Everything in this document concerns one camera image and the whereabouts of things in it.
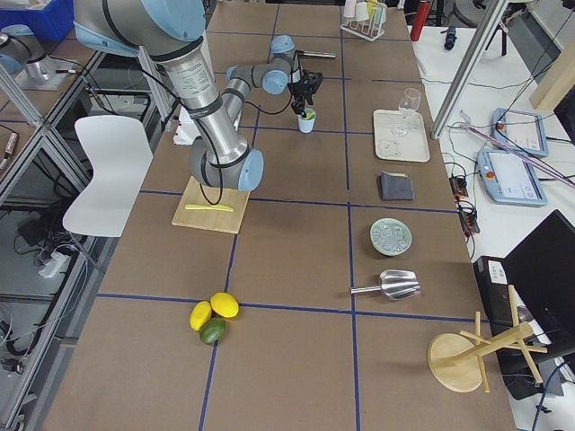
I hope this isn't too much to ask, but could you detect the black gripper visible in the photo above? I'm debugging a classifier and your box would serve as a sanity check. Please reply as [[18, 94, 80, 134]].
[[289, 80, 313, 116]]

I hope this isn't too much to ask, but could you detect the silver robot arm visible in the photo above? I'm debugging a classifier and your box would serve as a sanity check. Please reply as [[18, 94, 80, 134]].
[[74, 0, 323, 191], [1, 24, 75, 91]]

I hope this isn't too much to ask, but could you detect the white cup rack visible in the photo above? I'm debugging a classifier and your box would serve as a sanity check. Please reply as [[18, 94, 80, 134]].
[[341, 16, 385, 41]]

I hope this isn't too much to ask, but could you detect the pink cup in rack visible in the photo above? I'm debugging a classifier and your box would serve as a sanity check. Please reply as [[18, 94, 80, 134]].
[[343, 0, 357, 19]]

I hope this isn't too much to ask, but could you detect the white cup in rack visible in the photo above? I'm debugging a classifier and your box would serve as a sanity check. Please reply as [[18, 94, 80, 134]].
[[354, 1, 369, 22]]

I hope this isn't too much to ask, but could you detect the green cup in rack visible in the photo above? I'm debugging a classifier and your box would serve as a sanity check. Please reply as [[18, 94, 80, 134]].
[[373, 3, 387, 26]]

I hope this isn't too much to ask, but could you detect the yellow cup in rack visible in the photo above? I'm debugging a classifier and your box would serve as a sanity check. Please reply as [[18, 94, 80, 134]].
[[367, 1, 376, 19]]

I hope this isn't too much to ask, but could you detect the steel muddler black tip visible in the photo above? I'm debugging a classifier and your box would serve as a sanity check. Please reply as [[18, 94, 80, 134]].
[[298, 50, 336, 59]]

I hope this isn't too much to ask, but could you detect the cream bear tray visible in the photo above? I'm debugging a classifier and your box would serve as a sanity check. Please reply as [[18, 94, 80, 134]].
[[373, 110, 430, 163]]

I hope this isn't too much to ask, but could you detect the clear wine glass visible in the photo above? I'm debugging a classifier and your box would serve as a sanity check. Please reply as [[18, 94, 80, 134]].
[[394, 88, 421, 136]]

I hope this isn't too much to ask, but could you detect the grey folded cloth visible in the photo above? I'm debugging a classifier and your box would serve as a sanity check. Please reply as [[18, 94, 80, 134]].
[[378, 172, 415, 201]]

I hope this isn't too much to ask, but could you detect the wooden cutting board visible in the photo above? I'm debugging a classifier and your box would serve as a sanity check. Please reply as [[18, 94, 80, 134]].
[[172, 177, 250, 233]]

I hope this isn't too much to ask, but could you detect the yellow plastic knife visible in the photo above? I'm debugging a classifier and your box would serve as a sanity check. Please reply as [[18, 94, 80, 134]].
[[184, 204, 234, 213]]

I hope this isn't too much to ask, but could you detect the green bowl with ice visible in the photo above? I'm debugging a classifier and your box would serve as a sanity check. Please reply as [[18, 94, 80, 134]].
[[369, 218, 412, 257]]

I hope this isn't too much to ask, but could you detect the red bottle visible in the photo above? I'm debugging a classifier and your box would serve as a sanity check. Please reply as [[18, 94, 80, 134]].
[[410, 0, 430, 41]]

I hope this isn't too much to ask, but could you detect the white chair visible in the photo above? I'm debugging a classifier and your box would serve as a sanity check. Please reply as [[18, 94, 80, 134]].
[[63, 115, 153, 238]]

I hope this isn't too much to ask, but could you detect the steel ice scoop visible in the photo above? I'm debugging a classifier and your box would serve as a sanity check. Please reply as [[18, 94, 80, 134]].
[[349, 269, 421, 301]]

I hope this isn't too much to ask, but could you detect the near blue teach pendant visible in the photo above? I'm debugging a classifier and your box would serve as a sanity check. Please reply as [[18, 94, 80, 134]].
[[477, 149, 547, 207]]

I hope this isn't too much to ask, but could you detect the blue teach pendant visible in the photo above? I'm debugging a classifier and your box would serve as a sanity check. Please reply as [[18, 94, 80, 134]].
[[477, 149, 547, 207], [491, 108, 549, 158]]

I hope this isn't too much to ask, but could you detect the far blue teach pendant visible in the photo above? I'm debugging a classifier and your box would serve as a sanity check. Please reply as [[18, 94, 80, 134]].
[[491, 108, 549, 158]]

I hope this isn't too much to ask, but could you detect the green lime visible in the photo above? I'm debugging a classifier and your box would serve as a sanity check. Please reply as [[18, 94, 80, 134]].
[[199, 317, 226, 345]]

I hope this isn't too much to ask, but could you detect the blue storage bin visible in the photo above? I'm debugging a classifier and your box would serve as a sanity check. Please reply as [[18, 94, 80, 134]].
[[1, 0, 74, 40]]

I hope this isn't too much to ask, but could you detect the black computer monitor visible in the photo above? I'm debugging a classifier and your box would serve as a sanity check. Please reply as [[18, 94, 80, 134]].
[[473, 208, 575, 400]]

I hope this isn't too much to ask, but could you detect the wooden mug tree stand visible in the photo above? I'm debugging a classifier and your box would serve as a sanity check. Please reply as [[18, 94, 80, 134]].
[[427, 285, 547, 392]]

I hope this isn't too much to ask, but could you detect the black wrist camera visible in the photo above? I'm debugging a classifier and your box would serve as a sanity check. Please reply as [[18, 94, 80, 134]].
[[299, 69, 323, 94]]

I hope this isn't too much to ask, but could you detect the aluminium frame post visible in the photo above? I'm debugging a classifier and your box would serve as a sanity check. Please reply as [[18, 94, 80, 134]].
[[430, 0, 509, 139]]

